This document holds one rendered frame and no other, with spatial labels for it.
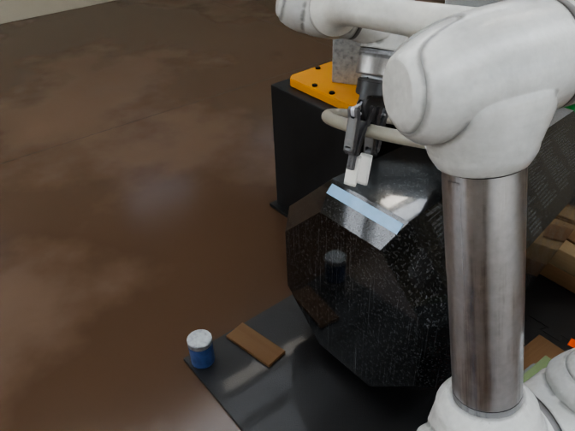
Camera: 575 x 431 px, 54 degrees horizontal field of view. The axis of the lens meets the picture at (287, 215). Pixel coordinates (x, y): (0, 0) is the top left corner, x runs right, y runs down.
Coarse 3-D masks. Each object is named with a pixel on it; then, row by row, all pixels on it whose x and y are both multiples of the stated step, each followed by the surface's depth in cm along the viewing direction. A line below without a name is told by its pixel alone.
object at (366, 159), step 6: (366, 156) 126; (372, 156) 126; (360, 162) 127; (366, 162) 126; (360, 168) 127; (366, 168) 126; (360, 174) 128; (366, 174) 126; (360, 180) 128; (366, 180) 127
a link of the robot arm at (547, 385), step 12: (552, 360) 93; (564, 360) 90; (540, 372) 94; (552, 372) 90; (564, 372) 88; (528, 384) 93; (540, 384) 91; (552, 384) 89; (564, 384) 87; (540, 396) 89; (552, 396) 89; (564, 396) 87; (552, 408) 87; (564, 408) 87; (564, 420) 86
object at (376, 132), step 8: (328, 112) 135; (336, 112) 147; (344, 112) 151; (328, 120) 132; (336, 120) 128; (344, 120) 126; (344, 128) 126; (368, 128) 121; (376, 128) 120; (384, 128) 120; (392, 128) 119; (368, 136) 122; (376, 136) 120; (384, 136) 119; (392, 136) 118; (400, 136) 118; (400, 144) 119; (408, 144) 118; (416, 144) 117
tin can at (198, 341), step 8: (192, 336) 225; (200, 336) 225; (208, 336) 224; (192, 344) 222; (200, 344) 221; (208, 344) 222; (192, 352) 223; (200, 352) 222; (208, 352) 224; (192, 360) 227; (200, 360) 224; (208, 360) 226; (200, 368) 227
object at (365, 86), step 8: (360, 80) 119; (368, 80) 117; (376, 80) 117; (360, 88) 119; (368, 88) 117; (376, 88) 117; (360, 96) 119; (368, 96) 118; (376, 96) 118; (368, 104) 119; (376, 104) 121; (368, 112) 120; (360, 120) 122
